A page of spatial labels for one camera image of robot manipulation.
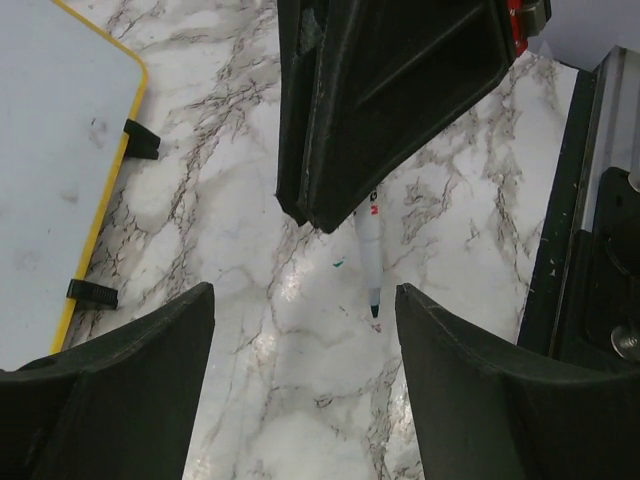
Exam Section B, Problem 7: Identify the aluminium rail frame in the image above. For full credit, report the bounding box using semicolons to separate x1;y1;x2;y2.
581;46;639;231

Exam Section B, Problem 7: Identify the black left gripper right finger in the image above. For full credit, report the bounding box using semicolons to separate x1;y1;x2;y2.
395;284;639;479

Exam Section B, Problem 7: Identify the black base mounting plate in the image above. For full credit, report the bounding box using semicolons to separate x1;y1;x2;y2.
517;67;639;373

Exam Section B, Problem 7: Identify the wire whiteboard stand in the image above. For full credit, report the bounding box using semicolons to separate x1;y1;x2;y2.
66;119;161;310

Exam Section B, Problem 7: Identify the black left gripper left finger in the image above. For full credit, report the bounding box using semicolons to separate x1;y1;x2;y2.
1;282;215;479

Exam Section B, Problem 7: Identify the white whiteboard marker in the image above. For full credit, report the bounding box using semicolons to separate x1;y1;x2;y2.
354;189;384;318

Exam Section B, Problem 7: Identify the yellow framed whiteboard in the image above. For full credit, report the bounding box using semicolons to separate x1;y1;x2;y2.
1;1;148;370

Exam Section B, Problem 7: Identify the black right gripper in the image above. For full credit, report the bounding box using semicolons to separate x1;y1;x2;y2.
299;0;552;233

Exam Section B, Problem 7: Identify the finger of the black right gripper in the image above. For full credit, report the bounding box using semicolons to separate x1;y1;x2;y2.
276;1;320;225

